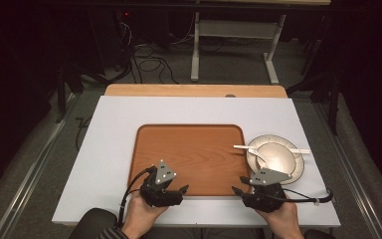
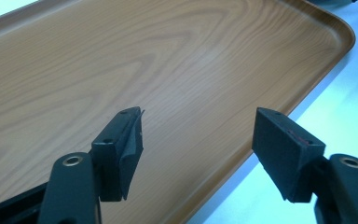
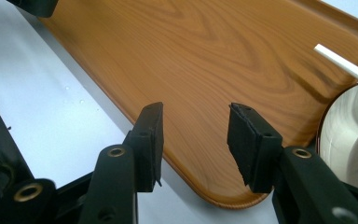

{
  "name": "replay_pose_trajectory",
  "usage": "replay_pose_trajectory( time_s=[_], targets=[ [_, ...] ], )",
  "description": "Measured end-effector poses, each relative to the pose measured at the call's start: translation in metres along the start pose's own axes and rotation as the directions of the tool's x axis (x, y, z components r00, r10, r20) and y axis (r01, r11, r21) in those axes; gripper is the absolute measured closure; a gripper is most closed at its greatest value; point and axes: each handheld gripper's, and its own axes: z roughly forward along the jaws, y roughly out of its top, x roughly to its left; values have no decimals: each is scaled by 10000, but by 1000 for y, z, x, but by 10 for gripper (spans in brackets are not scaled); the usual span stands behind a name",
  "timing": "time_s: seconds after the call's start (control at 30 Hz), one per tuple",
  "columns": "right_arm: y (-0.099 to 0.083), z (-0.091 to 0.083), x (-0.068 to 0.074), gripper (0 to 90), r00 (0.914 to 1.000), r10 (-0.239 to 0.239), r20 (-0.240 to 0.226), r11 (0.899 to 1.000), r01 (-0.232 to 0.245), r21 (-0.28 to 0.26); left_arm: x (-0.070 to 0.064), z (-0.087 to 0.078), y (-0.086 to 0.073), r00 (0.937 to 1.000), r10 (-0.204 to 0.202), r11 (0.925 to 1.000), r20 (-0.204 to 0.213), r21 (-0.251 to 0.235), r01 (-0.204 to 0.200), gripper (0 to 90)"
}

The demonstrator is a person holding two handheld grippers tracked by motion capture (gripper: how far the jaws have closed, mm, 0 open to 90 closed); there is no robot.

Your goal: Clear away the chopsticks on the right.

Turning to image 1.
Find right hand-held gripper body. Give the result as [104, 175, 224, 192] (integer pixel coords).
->
[241, 166, 293, 214]

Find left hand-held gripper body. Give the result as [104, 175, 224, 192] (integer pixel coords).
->
[139, 159, 184, 209]

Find person's left hand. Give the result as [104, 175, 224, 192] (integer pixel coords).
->
[121, 190, 169, 239]

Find person's right hand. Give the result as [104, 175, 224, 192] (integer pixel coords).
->
[256, 194, 305, 239]

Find white spoon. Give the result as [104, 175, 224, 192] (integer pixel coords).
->
[247, 147, 268, 168]

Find brown wooden tray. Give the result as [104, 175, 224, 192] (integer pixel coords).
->
[127, 123, 252, 197]

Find beige bowl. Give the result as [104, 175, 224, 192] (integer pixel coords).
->
[256, 141, 296, 176]

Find beige round plate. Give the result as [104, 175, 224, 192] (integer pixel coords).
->
[246, 133, 305, 186]

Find white plastic utensil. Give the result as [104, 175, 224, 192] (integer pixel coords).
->
[233, 144, 312, 155]

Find white board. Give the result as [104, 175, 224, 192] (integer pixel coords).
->
[51, 95, 342, 229]

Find light wooden table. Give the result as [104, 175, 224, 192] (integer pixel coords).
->
[103, 83, 288, 100]

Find black stand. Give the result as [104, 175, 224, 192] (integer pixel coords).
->
[286, 39, 343, 136]
[53, 61, 88, 124]

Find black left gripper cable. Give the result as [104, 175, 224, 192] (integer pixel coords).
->
[116, 165, 157, 230]

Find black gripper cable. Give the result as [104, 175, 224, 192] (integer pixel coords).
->
[282, 187, 334, 206]
[116, 165, 157, 230]

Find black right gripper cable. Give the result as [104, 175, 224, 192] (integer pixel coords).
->
[282, 187, 334, 206]

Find metal floor rail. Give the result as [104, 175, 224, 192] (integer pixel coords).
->
[312, 103, 382, 239]
[0, 93, 78, 239]

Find black floor cables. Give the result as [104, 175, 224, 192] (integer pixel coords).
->
[112, 19, 197, 86]

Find white desk frame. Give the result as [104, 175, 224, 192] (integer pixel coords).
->
[190, 9, 288, 86]

